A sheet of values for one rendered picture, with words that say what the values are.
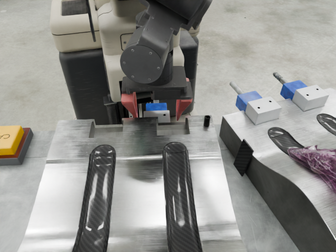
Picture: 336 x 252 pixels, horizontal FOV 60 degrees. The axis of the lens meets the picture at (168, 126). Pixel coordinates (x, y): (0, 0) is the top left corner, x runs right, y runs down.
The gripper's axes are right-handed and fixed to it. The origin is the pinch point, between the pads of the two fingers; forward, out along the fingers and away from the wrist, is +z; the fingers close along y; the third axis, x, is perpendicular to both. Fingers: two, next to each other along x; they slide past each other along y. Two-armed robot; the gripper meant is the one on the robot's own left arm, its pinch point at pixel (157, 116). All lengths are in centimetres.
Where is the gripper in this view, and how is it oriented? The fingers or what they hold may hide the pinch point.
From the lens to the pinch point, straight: 56.5
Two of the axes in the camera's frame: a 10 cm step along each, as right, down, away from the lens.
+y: 10.0, -0.3, 0.5
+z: -0.1, 7.3, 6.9
